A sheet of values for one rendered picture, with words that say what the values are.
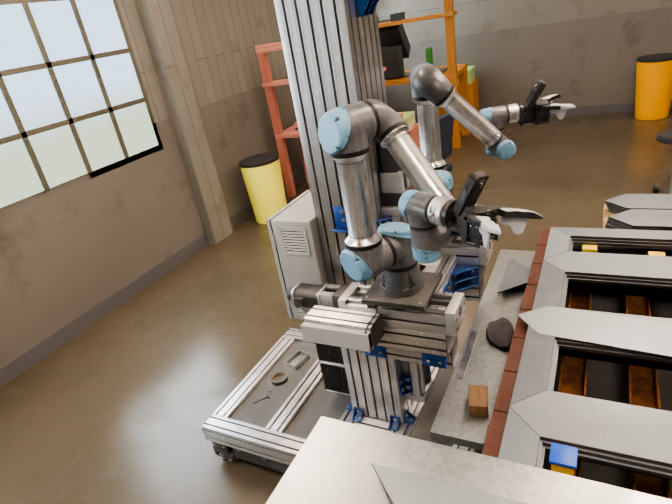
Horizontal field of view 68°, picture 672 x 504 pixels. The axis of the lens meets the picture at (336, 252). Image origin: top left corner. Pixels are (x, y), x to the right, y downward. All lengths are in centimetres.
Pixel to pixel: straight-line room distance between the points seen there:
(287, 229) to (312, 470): 105
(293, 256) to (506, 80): 675
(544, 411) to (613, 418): 17
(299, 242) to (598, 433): 117
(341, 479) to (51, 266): 341
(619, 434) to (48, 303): 373
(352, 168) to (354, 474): 80
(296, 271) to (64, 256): 257
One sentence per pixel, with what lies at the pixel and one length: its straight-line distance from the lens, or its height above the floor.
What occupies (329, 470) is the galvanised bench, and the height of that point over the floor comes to 105.
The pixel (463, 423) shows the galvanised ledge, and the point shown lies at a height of 68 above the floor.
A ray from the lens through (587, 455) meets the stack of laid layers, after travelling 150.
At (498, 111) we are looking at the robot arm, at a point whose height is 146.
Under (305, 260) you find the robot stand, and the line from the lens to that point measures 199.
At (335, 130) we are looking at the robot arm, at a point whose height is 164.
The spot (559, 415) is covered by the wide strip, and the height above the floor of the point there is 85.
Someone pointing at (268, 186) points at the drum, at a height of 42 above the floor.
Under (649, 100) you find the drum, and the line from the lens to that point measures 783.
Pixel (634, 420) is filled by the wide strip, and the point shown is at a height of 85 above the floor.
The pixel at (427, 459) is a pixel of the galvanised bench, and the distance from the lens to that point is 116.
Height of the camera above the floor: 192
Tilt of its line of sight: 25 degrees down
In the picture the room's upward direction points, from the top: 10 degrees counter-clockwise
